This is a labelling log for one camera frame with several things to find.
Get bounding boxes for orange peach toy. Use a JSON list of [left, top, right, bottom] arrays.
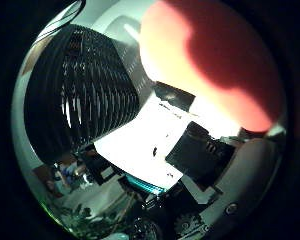
[[138, 0, 287, 134]]

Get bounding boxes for cyan and black crate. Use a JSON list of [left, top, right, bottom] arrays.
[[124, 173, 168, 196]]

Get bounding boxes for green potted plant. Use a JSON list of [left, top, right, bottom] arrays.
[[46, 203, 131, 238]]

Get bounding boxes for seated person in background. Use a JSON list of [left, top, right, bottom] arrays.
[[44, 161, 91, 198]]

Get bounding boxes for black cable on hand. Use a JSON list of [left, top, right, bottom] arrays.
[[33, 0, 88, 45]]

